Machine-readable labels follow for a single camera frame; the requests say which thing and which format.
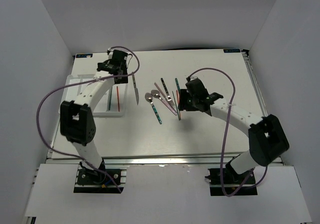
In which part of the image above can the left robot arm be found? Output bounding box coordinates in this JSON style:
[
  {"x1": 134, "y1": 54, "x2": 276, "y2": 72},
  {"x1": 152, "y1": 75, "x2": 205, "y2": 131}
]
[{"x1": 60, "y1": 50, "x2": 128, "y2": 183}]

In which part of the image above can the teal handled fork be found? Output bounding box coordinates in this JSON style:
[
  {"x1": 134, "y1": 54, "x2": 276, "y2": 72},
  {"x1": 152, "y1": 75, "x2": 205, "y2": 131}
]
[{"x1": 174, "y1": 78, "x2": 180, "y2": 92}]

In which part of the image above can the right blue table label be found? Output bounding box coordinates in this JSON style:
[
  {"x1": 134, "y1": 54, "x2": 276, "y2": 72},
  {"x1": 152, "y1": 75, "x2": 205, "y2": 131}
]
[{"x1": 223, "y1": 49, "x2": 241, "y2": 53}]

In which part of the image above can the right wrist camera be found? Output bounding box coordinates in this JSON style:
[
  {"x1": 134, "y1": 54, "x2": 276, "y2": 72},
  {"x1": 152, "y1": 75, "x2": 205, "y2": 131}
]
[{"x1": 186, "y1": 76, "x2": 198, "y2": 82}]

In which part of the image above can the teal chopstick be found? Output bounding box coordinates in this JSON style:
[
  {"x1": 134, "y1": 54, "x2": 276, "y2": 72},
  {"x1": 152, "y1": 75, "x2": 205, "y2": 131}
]
[
  {"x1": 172, "y1": 91, "x2": 181, "y2": 121},
  {"x1": 107, "y1": 89, "x2": 113, "y2": 111}
]

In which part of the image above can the blue table label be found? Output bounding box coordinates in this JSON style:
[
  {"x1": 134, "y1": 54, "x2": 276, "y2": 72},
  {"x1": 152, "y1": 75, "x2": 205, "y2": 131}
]
[
  {"x1": 223, "y1": 49, "x2": 241, "y2": 53},
  {"x1": 75, "y1": 53, "x2": 93, "y2": 58}
]

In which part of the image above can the left blue table label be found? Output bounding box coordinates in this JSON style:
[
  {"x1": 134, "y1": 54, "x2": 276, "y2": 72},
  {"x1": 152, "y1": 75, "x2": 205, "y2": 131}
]
[{"x1": 75, "y1": 53, "x2": 93, "y2": 58}]

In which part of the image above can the black handled table knife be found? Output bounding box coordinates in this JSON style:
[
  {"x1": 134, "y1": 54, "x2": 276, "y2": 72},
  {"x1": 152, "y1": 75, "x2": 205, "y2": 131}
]
[{"x1": 132, "y1": 75, "x2": 140, "y2": 105}]

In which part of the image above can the teal handled spoon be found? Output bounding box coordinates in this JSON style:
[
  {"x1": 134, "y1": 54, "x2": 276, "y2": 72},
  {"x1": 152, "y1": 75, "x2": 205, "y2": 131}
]
[{"x1": 144, "y1": 93, "x2": 162, "y2": 124}]

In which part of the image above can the black handled fork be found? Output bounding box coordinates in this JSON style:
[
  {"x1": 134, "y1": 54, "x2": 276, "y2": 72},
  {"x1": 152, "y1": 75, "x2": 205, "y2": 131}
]
[{"x1": 160, "y1": 78, "x2": 175, "y2": 108}]

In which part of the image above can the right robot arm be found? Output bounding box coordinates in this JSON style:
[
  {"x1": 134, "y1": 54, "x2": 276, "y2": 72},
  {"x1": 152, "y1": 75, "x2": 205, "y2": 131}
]
[{"x1": 178, "y1": 79, "x2": 290, "y2": 183}]

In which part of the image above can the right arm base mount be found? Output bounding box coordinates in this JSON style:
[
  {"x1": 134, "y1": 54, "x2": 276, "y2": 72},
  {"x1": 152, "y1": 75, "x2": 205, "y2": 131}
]
[{"x1": 204, "y1": 168, "x2": 258, "y2": 196}]

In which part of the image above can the pink handled spoon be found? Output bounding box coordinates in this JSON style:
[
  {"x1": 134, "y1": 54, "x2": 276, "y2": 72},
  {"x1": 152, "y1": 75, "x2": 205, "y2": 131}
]
[{"x1": 151, "y1": 90, "x2": 177, "y2": 116}]

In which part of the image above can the white divided plastic tray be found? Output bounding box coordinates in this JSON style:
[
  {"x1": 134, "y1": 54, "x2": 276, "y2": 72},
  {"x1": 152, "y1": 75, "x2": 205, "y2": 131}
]
[{"x1": 58, "y1": 73, "x2": 129, "y2": 117}]

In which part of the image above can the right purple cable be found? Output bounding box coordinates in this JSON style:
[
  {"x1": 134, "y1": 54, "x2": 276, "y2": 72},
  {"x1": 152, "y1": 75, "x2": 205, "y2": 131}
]
[{"x1": 186, "y1": 67, "x2": 268, "y2": 197}]

